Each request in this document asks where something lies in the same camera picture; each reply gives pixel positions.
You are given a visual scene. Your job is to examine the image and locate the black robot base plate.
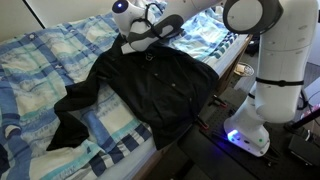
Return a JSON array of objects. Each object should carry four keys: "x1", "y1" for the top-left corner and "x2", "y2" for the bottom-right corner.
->
[{"x1": 176, "y1": 86, "x2": 320, "y2": 180}]

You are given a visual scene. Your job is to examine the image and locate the black coat with white badge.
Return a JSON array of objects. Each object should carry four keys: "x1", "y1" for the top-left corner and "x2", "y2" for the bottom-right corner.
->
[{"x1": 45, "y1": 33, "x2": 221, "y2": 153}]

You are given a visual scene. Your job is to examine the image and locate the orange handled black clamp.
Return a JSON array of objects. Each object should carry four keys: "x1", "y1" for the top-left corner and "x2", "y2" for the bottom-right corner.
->
[
  {"x1": 193, "y1": 114, "x2": 210, "y2": 131},
  {"x1": 208, "y1": 94, "x2": 228, "y2": 108}
]

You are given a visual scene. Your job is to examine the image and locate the black box on floor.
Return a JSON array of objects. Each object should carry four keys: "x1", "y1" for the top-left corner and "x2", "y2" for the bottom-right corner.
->
[{"x1": 288, "y1": 133, "x2": 320, "y2": 168}]

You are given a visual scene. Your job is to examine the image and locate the black tripod pole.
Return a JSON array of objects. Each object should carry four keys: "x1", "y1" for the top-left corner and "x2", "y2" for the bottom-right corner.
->
[{"x1": 283, "y1": 108, "x2": 320, "y2": 133}]

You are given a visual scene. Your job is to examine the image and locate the small round dish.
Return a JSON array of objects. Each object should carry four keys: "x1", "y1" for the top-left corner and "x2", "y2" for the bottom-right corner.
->
[{"x1": 233, "y1": 62, "x2": 255, "y2": 78}]

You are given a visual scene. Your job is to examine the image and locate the blue plaid quilt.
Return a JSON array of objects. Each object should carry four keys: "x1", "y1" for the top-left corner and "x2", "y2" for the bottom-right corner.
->
[{"x1": 0, "y1": 0, "x2": 249, "y2": 180}]

